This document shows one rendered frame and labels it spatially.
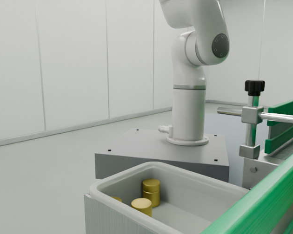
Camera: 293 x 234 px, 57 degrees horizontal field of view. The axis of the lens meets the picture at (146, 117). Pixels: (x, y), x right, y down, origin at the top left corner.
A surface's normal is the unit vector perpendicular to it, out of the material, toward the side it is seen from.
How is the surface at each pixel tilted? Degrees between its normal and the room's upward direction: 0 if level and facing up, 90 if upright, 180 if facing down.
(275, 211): 90
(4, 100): 90
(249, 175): 90
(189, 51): 104
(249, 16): 90
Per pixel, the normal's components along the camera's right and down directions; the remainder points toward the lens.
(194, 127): 0.26, 0.16
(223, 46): 0.52, 0.14
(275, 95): -0.67, 0.15
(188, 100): -0.19, 0.15
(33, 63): 0.74, 0.13
